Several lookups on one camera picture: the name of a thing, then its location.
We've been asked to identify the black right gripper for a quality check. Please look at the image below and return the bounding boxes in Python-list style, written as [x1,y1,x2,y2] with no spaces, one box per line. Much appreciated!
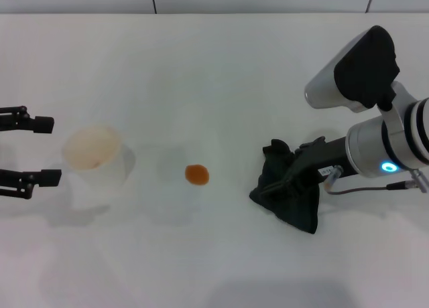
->
[262,135,356,196]

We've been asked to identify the white paper cup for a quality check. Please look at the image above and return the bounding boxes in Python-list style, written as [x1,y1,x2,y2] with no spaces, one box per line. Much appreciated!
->
[61,125,137,215]

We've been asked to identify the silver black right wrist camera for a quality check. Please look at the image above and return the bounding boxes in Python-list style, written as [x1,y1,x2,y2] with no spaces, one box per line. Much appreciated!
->
[304,25,402,114]

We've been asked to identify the dark blue rag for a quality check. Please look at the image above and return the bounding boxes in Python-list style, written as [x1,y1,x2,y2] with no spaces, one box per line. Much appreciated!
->
[249,139,319,236]

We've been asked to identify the brown water stain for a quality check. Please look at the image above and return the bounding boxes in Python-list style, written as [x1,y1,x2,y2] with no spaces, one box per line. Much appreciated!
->
[184,164,211,187]

